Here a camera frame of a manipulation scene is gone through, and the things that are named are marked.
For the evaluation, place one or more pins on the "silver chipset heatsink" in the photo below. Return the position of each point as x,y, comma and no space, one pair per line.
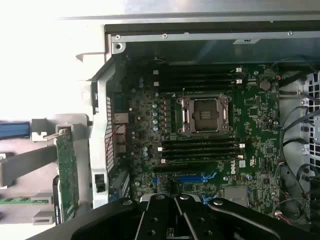
235,193

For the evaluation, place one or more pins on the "socket locking lever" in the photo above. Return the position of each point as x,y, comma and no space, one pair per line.
183,93

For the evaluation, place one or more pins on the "green motherboard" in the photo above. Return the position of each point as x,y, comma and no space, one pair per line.
260,130

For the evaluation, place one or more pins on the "green RAM stick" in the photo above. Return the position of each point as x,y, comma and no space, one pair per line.
15,200

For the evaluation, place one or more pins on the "grey printed parts rack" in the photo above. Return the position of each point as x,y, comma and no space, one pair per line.
22,155

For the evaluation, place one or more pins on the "metal CPU socket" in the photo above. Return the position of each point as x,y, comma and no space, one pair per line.
207,115

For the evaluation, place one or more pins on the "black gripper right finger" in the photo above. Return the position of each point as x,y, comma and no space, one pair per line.
190,215

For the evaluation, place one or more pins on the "perforated metal drive cage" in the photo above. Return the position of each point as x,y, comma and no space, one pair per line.
313,100

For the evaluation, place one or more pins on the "coin cell battery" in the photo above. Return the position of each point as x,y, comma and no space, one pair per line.
265,85

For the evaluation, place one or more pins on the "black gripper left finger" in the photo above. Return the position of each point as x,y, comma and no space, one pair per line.
155,217

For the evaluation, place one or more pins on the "black RAM slot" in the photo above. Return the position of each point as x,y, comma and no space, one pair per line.
200,159
200,141
197,82
197,76
197,71
200,153
197,88
200,147

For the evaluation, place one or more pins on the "hard disk with blue carrier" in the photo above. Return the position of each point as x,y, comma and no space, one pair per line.
12,130

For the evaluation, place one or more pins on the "long black expansion slot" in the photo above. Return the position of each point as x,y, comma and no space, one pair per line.
180,168

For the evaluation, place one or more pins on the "blue expansion slot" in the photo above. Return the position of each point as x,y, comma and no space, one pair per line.
190,178

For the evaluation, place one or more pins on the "open black PC case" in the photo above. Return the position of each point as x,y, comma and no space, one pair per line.
200,37

